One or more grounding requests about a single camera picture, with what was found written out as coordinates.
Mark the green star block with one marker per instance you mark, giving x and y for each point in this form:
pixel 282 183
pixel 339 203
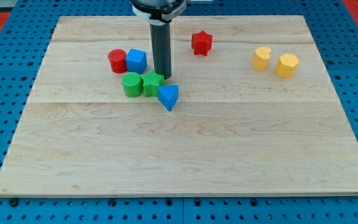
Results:
pixel 151 82

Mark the green cylinder block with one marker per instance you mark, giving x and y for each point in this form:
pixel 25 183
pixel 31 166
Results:
pixel 132 84

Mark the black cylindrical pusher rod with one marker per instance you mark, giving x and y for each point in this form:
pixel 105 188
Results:
pixel 161 49

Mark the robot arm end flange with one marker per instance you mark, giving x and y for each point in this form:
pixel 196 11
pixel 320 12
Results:
pixel 158 12

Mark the blue triangle block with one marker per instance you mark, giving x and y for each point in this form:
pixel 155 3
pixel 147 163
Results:
pixel 168 95

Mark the blue cube block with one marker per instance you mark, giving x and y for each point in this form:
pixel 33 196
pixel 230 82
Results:
pixel 136 61

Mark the wooden board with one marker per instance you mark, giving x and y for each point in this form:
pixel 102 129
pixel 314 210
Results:
pixel 234 131

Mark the red star block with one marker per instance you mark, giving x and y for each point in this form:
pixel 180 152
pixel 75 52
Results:
pixel 201 43

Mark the red cylinder block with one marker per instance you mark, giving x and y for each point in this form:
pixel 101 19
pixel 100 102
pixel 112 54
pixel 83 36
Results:
pixel 117 60

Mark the yellow heart block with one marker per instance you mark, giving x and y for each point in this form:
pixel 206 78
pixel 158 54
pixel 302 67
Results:
pixel 261 58

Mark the yellow hexagon block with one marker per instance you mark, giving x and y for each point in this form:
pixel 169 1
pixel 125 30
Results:
pixel 287 65

